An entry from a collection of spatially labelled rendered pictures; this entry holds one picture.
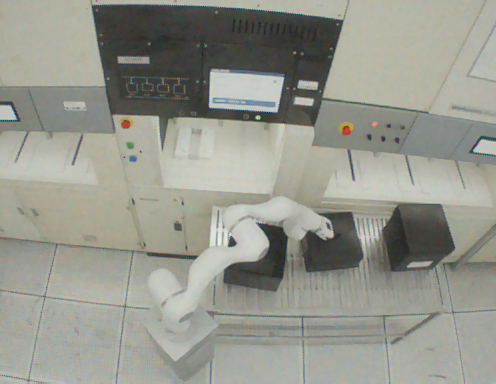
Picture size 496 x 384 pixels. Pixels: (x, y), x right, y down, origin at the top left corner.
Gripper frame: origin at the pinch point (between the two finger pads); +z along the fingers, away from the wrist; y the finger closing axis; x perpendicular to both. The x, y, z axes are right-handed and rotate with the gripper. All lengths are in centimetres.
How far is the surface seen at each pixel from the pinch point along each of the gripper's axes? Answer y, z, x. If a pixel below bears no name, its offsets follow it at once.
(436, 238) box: -14, 28, -46
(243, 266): -9.2, -24.0, 40.4
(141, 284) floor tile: 14, -14, 139
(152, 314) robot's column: -32, -56, 74
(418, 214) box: 0.6, 23.3, -41.2
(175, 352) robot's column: -51, -49, 66
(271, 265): -9.6, -14.0, 30.4
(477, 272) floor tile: -2, 172, -47
